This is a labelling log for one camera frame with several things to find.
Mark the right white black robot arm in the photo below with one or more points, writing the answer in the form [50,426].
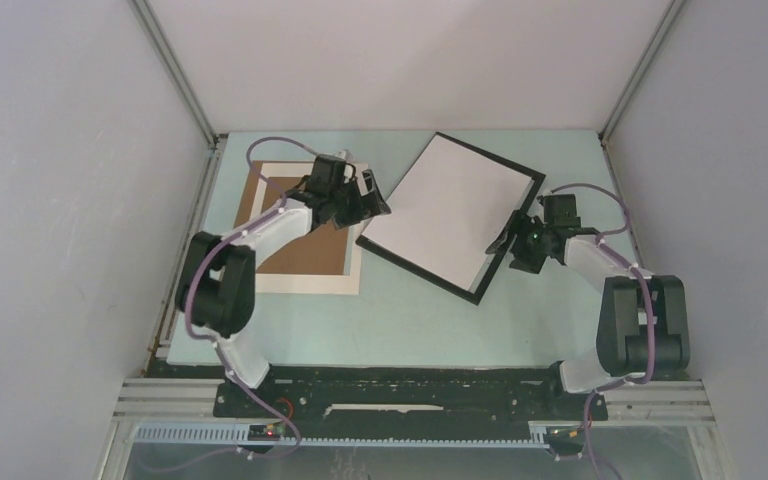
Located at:
[642,328]

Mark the brown frame backing board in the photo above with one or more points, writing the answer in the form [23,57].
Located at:
[325,251]

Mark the white cable duct strip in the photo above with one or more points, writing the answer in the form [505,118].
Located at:
[241,434]

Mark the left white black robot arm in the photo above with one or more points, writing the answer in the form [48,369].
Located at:
[216,290]

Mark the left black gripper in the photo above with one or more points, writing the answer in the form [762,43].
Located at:
[366,206]

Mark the aluminium corner post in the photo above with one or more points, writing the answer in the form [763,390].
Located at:
[154,31]
[654,45]

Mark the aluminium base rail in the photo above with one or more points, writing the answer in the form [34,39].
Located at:
[143,399]

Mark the left aluminium corner post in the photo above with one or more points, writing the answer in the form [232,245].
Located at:
[154,31]

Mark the white photo mat board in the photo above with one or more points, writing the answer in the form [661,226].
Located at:
[348,284]

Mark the right aluminium corner post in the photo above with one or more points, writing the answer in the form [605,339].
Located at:
[654,45]

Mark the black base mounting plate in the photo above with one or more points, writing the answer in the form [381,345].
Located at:
[425,403]

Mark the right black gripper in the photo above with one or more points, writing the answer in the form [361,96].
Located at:
[520,223]

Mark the cat photo print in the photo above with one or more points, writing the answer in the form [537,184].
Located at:
[450,212]

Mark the black picture frame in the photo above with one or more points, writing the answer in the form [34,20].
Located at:
[453,218]

